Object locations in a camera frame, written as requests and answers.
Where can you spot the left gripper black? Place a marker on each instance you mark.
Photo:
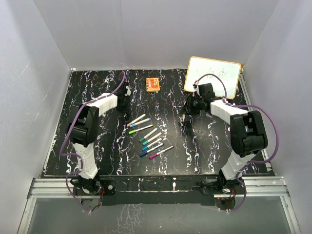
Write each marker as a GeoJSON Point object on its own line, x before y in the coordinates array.
{"type": "Point", "coordinates": [126, 109]}

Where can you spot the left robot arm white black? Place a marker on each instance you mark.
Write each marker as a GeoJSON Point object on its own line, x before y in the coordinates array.
{"type": "Point", "coordinates": [85, 129]}

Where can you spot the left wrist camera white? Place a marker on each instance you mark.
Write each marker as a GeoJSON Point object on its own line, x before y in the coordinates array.
{"type": "Point", "coordinates": [127, 92]}

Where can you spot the pink marker pen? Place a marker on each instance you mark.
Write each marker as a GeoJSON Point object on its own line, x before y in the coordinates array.
{"type": "Point", "coordinates": [136, 119]}

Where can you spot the black base frame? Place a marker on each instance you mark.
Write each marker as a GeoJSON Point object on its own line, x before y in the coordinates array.
{"type": "Point", "coordinates": [155, 190]}

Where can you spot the light green marker pen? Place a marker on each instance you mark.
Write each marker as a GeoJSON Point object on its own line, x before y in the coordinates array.
{"type": "Point", "coordinates": [140, 129]}

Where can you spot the cyan marker pen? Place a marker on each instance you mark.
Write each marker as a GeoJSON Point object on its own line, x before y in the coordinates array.
{"type": "Point", "coordinates": [151, 144]}

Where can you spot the aluminium rail frame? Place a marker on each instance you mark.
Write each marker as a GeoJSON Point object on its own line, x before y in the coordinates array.
{"type": "Point", "coordinates": [255, 186]}

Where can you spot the dark blue marker pen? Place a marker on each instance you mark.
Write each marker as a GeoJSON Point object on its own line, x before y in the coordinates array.
{"type": "Point", "coordinates": [151, 149]}

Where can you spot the magenta marker pen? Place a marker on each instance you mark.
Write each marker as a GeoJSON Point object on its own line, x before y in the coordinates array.
{"type": "Point", "coordinates": [160, 152]}

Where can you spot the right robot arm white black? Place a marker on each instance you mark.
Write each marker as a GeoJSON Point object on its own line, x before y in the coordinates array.
{"type": "Point", "coordinates": [247, 132]}

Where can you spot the teal marker pen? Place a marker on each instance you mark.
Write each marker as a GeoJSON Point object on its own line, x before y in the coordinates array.
{"type": "Point", "coordinates": [152, 138]}

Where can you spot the white board orange frame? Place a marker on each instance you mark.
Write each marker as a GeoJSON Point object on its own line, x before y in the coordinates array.
{"type": "Point", "coordinates": [223, 75]}

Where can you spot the light blue marker pen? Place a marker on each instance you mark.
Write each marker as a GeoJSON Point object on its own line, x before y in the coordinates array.
{"type": "Point", "coordinates": [140, 122]}

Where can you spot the dark green marker pen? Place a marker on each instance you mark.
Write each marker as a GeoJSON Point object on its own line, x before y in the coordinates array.
{"type": "Point", "coordinates": [146, 136]}

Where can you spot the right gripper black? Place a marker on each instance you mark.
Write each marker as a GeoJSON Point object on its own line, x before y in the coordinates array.
{"type": "Point", "coordinates": [187, 108]}

